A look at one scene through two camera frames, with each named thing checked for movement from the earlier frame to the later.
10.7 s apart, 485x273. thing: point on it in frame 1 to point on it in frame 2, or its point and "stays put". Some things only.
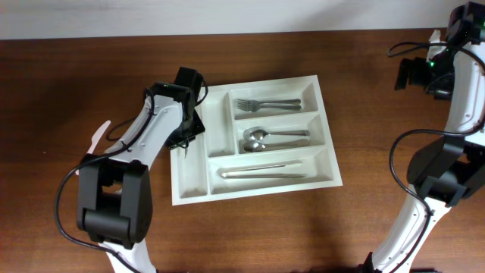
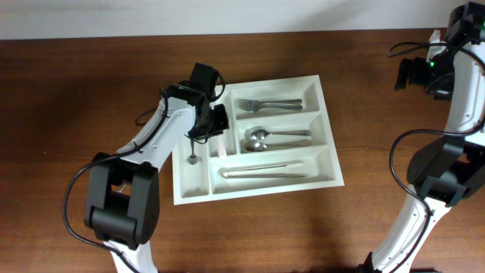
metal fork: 243,102 stays put
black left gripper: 189,133 to 202,127
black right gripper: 404,74 stays put
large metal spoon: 258,133 stays put
